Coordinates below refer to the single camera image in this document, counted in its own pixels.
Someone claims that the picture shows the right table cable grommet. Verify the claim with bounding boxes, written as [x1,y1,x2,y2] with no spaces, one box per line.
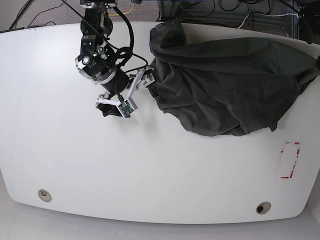
[256,201,272,215]

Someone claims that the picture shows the white cable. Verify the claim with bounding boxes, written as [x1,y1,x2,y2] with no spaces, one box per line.
[236,10,301,30]

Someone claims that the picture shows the table cable grommet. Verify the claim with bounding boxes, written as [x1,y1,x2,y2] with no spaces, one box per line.
[256,201,272,215]
[38,189,52,203]

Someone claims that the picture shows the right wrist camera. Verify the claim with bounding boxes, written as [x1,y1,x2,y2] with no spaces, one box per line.
[117,97,138,118]

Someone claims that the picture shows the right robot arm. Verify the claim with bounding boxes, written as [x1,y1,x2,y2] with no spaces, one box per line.
[75,0,156,118]

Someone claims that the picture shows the red tape rectangle marking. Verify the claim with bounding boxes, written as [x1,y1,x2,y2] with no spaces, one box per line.
[277,141,301,179]

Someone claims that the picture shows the yellow cable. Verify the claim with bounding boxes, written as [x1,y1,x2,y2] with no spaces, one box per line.
[109,0,137,17]

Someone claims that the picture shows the dark grey t-shirt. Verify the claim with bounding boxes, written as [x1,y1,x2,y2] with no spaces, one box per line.
[149,20,320,137]

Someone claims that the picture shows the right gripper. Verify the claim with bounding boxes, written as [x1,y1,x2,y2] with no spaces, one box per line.
[95,65,155,117]

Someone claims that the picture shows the left table cable grommet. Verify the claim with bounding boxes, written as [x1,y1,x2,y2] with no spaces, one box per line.
[38,189,52,203]

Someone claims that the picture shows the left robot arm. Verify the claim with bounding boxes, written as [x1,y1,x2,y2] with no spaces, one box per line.
[278,0,320,45]

